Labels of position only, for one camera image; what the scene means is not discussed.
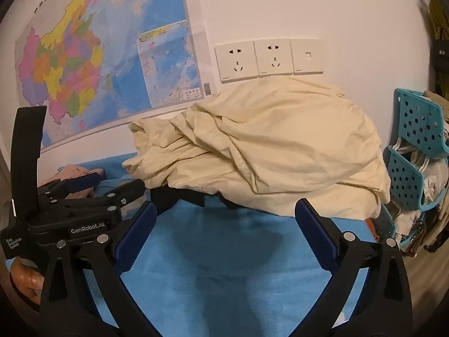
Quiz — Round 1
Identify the black garment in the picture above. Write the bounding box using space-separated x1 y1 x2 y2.
149 186 246 216

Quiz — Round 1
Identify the blue printed blanket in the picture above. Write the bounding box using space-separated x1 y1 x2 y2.
14 151 377 337

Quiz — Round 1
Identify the person's left hand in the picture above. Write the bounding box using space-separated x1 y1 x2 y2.
9 258 45 306

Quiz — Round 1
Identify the white wall socket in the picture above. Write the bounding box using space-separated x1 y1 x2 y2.
253 38 293 77
215 41 258 84

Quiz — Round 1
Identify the yellow-green hanging cloth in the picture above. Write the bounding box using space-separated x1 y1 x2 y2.
426 0 449 39

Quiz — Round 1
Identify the colourful wall map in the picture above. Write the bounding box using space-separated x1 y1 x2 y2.
14 0 206 151

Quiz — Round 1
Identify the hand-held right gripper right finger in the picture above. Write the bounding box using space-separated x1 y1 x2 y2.
295 198 412 337

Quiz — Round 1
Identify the pile of beige clothes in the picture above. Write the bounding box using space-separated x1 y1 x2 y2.
389 91 449 253

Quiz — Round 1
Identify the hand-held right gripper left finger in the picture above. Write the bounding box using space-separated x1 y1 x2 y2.
39 202 162 337

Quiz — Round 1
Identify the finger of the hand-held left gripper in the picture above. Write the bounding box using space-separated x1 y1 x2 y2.
52 179 146 218
37 172 100 201

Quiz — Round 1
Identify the black hanging object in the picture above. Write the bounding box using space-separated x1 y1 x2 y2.
431 40 449 71

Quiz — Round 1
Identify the cream garment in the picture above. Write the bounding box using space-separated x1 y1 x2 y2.
122 77 391 218

